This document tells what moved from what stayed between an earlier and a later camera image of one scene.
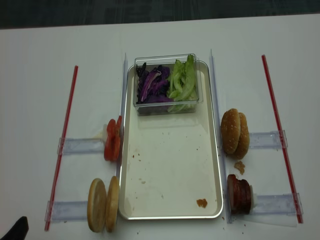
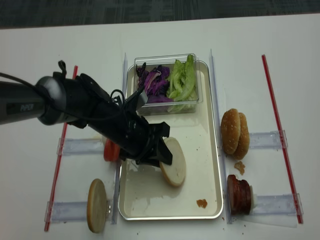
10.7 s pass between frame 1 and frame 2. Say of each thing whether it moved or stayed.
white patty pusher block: stayed
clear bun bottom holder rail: stayed
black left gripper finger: moved
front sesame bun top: stayed
